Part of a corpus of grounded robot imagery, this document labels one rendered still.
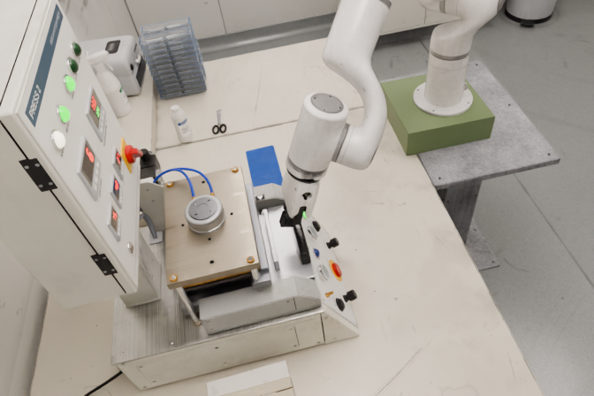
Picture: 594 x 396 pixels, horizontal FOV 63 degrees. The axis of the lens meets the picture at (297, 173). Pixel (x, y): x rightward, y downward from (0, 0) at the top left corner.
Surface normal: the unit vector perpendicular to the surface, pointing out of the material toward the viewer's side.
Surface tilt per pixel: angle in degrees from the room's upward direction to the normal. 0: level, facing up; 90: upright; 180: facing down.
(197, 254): 0
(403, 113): 2
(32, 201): 90
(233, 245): 0
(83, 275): 90
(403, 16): 90
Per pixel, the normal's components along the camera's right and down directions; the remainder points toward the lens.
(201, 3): 0.19, 0.70
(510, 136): -0.11, -0.68
